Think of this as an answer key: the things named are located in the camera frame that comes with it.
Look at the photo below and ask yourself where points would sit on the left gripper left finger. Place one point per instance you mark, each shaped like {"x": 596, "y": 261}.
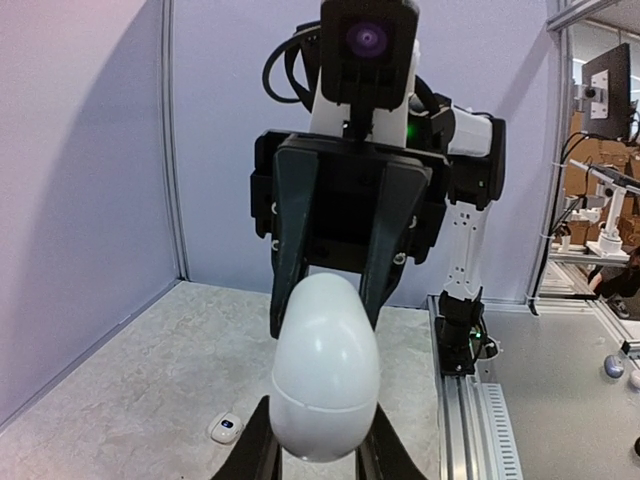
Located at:
{"x": 257, "y": 455}

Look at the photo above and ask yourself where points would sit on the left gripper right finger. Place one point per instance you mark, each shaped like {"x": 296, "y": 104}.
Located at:
{"x": 382, "y": 455}

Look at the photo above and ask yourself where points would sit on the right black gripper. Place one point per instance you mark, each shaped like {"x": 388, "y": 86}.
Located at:
{"x": 348, "y": 216}

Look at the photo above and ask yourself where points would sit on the white stem earbud charging case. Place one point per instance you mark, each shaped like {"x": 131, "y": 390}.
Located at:
{"x": 225, "y": 428}

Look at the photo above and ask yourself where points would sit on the white oval charging case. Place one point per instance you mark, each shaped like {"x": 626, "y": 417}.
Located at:
{"x": 326, "y": 373}

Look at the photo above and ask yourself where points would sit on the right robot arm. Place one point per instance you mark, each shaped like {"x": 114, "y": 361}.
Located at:
{"x": 473, "y": 145}

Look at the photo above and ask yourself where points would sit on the blue case on neighbour table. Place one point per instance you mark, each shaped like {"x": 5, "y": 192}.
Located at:
{"x": 614, "y": 366}

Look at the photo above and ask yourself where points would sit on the white case on neighbour table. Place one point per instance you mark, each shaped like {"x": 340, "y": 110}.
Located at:
{"x": 634, "y": 379}

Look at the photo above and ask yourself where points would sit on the person in black shirt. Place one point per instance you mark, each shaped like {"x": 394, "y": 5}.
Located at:
{"x": 615, "y": 284}

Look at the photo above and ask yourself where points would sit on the aluminium front rail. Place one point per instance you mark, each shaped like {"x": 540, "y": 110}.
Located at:
{"x": 477, "y": 439}

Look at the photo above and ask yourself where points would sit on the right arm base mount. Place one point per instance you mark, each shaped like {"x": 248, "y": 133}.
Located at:
{"x": 462, "y": 335}

